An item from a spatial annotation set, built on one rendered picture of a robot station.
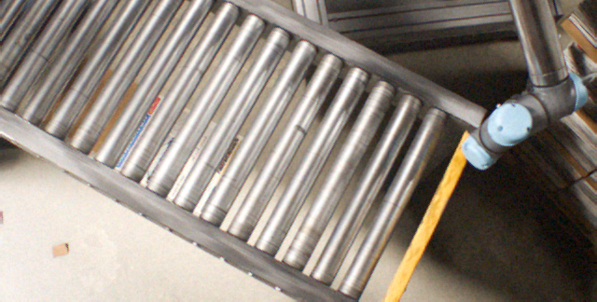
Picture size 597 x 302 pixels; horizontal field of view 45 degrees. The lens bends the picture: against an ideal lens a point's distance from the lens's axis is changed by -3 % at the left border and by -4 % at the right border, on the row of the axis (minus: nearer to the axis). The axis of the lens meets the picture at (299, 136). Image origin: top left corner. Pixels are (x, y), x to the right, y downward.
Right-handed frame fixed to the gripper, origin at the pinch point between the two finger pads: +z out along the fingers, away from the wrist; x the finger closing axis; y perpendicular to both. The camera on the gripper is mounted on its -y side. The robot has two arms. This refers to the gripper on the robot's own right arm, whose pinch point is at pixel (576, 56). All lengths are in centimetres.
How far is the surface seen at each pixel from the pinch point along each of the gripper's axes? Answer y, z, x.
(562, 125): -33.4, 2.5, -11.3
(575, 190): -58, 3, -30
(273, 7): -5, -41, 54
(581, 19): 5.7, 4.2, 5.0
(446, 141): -21.9, -28.2, 6.6
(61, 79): -6, -87, 73
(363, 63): -5.1, -35.6, 31.0
